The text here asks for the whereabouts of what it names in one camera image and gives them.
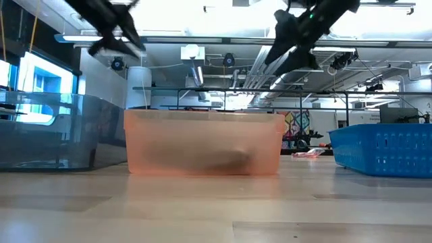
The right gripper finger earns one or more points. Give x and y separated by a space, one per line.
302 60
285 33

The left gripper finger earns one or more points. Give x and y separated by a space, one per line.
131 32
113 42

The pink clear-wrapped candy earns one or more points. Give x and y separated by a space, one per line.
308 153

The dark grey translucent bin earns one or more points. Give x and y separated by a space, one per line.
84 135

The brown chocolate bar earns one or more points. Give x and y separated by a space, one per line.
216 163

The black round ceiling device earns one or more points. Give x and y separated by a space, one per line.
117 63
229 60

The black ceiling device cluster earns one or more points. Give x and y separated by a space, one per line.
342 60

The silver ceiling ducts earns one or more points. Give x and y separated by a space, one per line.
256 79

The white round column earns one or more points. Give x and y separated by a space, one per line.
138 87

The white box with round lamp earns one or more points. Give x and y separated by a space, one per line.
192 52

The grey overhead beam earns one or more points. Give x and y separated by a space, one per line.
202 40

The black machine on far desk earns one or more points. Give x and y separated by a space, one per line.
305 138

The small orange object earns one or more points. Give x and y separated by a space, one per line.
324 145

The dark background monitor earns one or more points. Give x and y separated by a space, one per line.
398 115

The blue slotted plastic basket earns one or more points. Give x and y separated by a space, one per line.
381 152

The orange translucent plastic bin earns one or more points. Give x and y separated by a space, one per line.
202 131

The colourful wall mural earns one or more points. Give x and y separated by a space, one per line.
297 121

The small black ceiling camera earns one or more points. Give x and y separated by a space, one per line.
374 87

